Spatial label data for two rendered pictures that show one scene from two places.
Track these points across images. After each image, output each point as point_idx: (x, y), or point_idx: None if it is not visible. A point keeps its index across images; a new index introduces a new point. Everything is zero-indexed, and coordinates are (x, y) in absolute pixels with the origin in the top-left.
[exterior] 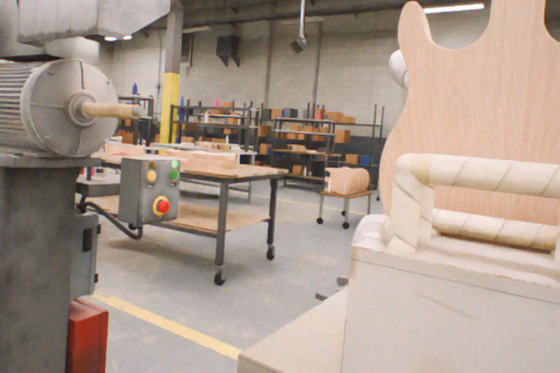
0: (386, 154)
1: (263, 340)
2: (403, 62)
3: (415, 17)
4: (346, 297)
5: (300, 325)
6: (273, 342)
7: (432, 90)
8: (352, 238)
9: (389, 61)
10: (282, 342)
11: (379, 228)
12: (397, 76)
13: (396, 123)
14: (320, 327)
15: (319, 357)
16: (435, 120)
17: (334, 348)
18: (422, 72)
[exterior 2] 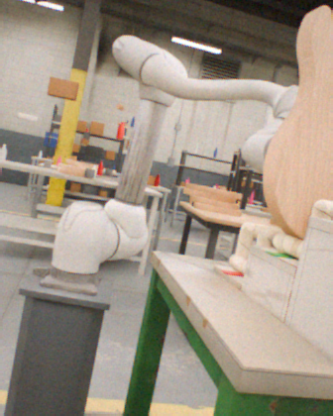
0: (285, 147)
1: (231, 347)
2: (142, 51)
3: (328, 22)
4: (193, 287)
5: (221, 323)
6: (239, 346)
7: (331, 94)
8: (61, 226)
9: (118, 44)
10: (244, 344)
11: (95, 215)
12: (134, 62)
13: (297, 118)
14: (234, 321)
15: (286, 349)
16: (329, 122)
17: (277, 337)
18: (326, 76)
